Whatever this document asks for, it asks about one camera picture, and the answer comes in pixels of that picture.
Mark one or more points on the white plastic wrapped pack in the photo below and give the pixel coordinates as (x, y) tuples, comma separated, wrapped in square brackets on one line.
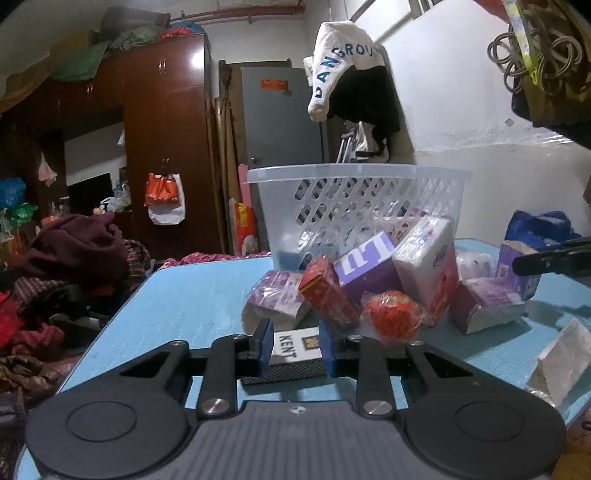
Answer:
[(475, 265)]

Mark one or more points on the black monitor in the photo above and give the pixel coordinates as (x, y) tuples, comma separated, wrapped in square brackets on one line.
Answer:
[(90, 194)]

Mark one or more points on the wooden planks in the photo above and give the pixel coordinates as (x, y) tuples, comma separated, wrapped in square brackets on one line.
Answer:
[(224, 175)]

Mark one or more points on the small white orange plastic bag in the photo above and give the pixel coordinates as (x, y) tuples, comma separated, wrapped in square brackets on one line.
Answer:
[(46, 170)]

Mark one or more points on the red box in clear wrap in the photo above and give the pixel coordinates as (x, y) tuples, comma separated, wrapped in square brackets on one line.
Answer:
[(325, 290)]

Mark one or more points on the cardboard boxes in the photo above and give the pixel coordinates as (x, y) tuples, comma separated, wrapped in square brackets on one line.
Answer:
[(55, 55)]

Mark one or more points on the red clothes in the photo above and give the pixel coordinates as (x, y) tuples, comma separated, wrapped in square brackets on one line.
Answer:
[(27, 323)]

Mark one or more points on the red pipe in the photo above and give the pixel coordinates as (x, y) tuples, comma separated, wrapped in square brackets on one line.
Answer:
[(240, 13)]

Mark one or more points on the red round item in wrap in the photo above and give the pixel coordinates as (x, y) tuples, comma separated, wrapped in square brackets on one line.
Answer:
[(392, 318)]

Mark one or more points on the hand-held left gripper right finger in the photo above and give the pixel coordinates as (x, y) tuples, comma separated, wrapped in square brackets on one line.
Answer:
[(325, 350)]

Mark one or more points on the white plastic basket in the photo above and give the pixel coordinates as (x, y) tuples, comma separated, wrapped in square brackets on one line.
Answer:
[(360, 171)]

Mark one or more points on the grey door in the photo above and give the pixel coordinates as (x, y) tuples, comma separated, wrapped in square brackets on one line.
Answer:
[(281, 129)]

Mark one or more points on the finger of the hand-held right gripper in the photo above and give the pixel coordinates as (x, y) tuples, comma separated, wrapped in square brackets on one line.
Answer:
[(549, 261)]

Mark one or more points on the brown wooden wardrobe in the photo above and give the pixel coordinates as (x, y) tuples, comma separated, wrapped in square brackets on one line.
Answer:
[(161, 138)]

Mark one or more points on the large orange plastic bag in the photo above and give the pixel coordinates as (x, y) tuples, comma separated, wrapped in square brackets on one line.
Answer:
[(164, 194)]

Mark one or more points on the metal crutches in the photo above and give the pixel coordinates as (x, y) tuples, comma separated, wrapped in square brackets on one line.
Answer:
[(346, 147)]

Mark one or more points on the black garment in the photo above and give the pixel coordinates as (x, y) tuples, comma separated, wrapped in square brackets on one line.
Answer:
[(364, 97)]

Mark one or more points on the olive bag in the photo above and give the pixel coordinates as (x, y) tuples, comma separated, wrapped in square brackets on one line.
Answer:
[(554, 106)]

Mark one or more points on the blue tote bag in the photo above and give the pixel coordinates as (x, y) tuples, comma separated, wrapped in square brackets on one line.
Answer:
[(535, 226)]

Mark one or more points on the white cigarette box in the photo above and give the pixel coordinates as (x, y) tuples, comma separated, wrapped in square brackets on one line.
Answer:
[(295, 346)]

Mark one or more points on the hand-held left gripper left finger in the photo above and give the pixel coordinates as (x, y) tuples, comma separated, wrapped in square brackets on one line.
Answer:
[(265, 344)]

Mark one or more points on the white hoodie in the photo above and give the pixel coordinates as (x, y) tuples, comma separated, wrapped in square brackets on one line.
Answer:
[(341, 50)]

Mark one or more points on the green cloth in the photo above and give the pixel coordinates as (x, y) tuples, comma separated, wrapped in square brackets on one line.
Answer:
[(92, 55)]

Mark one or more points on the small purple pack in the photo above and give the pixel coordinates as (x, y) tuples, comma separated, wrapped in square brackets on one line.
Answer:
[(510, 263)]

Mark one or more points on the blue plastic bags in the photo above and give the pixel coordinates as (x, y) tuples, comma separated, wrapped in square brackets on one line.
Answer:
[(11, 194)]

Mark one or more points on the purple box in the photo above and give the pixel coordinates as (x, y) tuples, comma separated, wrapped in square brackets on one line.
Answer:
[(364, 267)]

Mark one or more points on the purple tissue pack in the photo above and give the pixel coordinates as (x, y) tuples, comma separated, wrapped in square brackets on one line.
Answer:
[(487, 302), (272, 295)]

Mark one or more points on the maroon cloth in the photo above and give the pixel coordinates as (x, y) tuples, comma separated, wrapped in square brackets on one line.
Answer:
[(74, 249)]

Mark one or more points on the red yellow bag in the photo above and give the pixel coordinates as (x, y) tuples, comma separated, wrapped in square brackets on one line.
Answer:
[(245, 226)]

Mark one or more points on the white tissue pack red logo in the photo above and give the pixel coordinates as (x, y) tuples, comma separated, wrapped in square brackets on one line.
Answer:
[(427, 267)]

